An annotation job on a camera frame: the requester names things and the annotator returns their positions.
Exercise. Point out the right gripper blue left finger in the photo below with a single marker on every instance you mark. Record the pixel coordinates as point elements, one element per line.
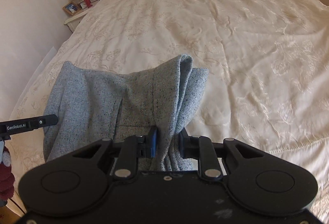
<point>152,142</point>

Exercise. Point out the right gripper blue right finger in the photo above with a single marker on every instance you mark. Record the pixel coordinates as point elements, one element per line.
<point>183,141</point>

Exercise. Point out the grey speckled pants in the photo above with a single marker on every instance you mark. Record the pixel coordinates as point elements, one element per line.
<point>92,105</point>

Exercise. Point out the red sleeve forearm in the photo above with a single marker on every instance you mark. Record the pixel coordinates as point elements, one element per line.
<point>7,178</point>

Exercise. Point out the cream embroidered bedspread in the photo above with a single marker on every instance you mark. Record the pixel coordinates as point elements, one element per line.
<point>267,62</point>

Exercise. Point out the wooden picture frame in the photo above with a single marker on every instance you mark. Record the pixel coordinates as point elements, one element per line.
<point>71,8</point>

